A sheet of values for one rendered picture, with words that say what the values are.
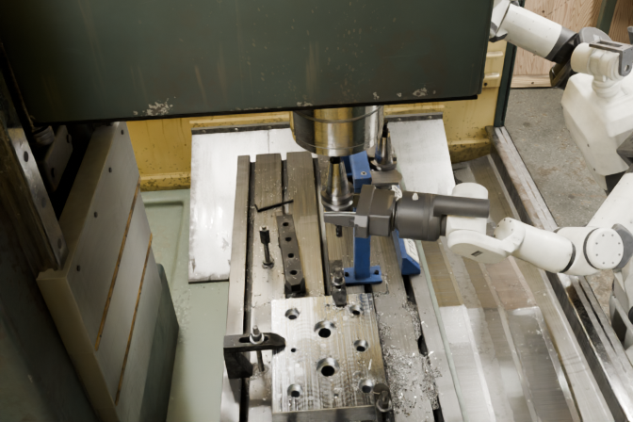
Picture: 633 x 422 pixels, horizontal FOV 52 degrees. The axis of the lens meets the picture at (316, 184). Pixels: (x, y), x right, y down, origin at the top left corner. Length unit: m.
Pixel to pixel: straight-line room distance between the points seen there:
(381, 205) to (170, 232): 1.28
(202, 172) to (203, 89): 1.32
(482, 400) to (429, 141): 0.98
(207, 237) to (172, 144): 0.42
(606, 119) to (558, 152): 2.26
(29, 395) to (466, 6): 0.83
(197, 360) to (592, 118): 1.20
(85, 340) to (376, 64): 0.64
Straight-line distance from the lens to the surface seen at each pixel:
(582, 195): 3.52
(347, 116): 1.00
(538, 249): 1.25
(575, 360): 1.88
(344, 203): 1.18
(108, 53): 0.92
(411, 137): 2.29
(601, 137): 1.55
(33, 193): 0.96
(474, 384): 1.67
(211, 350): 1.90
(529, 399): 1.70
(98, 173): 1.22
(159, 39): 0.90
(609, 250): 1.31
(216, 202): 2.18
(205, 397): 1.81
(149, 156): 2.41
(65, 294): 1.06
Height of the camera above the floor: 2.10
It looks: 38 degrees down
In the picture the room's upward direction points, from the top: 3 degrees counter-clockwise
